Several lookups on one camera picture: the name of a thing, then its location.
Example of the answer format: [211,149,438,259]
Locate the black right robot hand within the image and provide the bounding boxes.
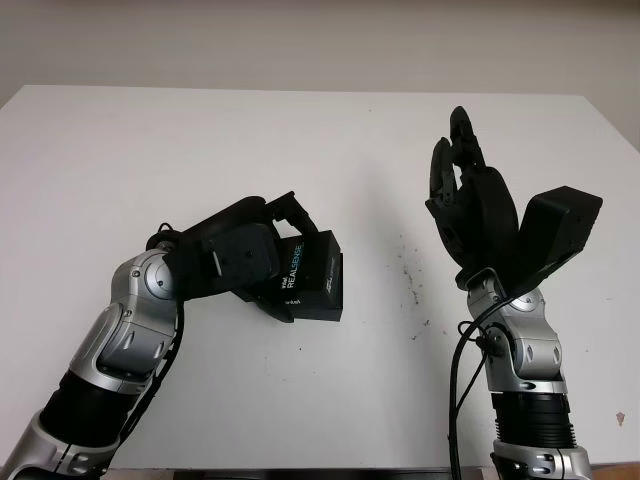
[423,105,521,290]

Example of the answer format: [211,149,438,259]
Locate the black RealSense box lid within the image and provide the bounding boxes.
[271,229,345,321]

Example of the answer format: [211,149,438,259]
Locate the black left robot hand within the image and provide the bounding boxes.
[146,189,321,325]

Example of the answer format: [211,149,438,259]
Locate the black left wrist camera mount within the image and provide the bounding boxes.
[177,222,280,304]

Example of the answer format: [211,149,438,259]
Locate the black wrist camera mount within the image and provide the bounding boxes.
[504,185,605,297]
[177,222,280,304]

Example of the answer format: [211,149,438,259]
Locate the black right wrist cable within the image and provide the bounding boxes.
[446,293,517,480]

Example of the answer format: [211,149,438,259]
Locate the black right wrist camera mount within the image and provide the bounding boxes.
[504,185,605,297]

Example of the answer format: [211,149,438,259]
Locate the black camera box base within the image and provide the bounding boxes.
[291,252,346,323]

